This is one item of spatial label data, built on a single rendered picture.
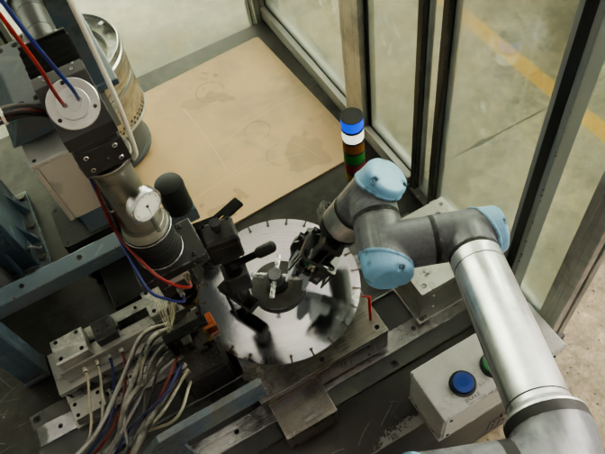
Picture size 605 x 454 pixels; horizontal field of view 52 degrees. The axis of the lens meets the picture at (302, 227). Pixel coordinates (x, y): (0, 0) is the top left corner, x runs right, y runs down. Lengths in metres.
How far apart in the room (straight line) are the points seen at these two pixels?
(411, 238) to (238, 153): 0.92
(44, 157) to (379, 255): 0.47
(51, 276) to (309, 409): 0.57
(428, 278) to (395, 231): 0.40
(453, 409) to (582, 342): 1.16
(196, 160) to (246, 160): 0.14
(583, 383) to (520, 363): 1.49
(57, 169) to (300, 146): 0.96
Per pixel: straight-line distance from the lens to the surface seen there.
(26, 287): 1.32
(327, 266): 1.09
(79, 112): 0.75
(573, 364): 2.28
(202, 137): 1.81
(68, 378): 1.45
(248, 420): 1.36
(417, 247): 0.91
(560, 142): 0.98
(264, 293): 1.24
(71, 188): 0.91
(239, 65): 2.00
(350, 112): 1.23
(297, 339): 1.20
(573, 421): 0.73
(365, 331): 1.30
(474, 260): 0.88
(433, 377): 1.22
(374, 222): 0.92
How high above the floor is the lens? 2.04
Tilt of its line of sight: 56 degrees down
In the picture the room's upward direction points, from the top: 12 degrees counter-clockwise
